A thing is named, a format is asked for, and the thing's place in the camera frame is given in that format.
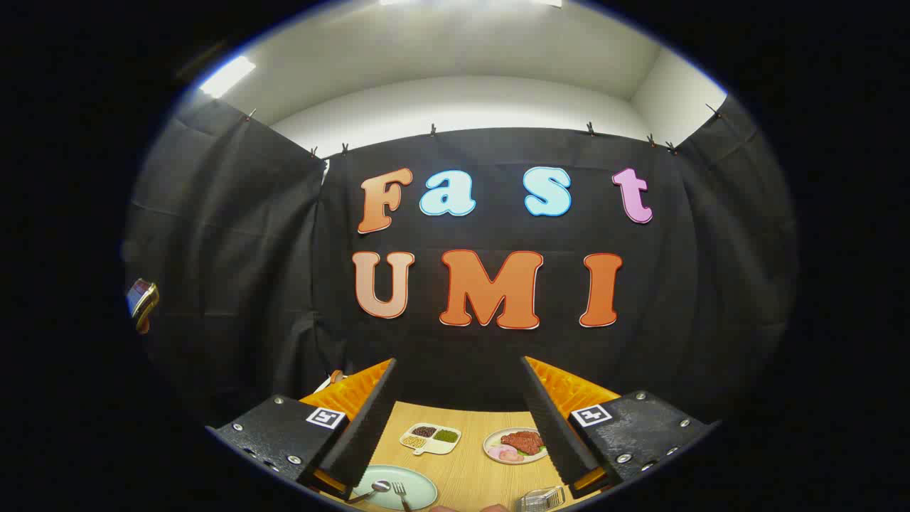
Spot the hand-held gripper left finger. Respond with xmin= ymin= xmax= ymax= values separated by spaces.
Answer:
xmin=205 ymin=358 xmax=399 ymax=502

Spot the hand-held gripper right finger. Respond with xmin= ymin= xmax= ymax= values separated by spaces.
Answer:
xmin=519 ymin=356 xmax=720 ymax=500

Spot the silver spoon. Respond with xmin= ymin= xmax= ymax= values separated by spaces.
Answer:
xmin=346 ymin=480 xmax=392 ymax=504

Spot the brown meat steak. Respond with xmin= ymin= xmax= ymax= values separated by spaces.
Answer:
xmin=500 ymin=430 xmax=545 ymax=454

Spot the white plate with meat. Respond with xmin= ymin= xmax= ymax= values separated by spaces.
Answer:
xmin=483 ymin=427 xmax=550 ymax=466

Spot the white divided dish with beans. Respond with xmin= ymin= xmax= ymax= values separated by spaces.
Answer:
xmin=400 ymin=422 xmax=463 ymax=457

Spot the light blue plate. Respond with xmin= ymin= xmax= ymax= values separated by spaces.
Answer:
xmin=353 ymin=464 xmax=439 ymax=511

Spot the row of black cloth clips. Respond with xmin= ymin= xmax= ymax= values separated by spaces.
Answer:
xmin=245 ymin=103 xmax=722 ymax=157

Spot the ceiling light panel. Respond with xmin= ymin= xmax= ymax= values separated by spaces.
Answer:
xmin=199 ymin=55 xmax=257 ymax=99

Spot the metal wire basket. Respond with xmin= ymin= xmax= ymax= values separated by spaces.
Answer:
xmin=515 ymin=486 xmax=567 ymax=512

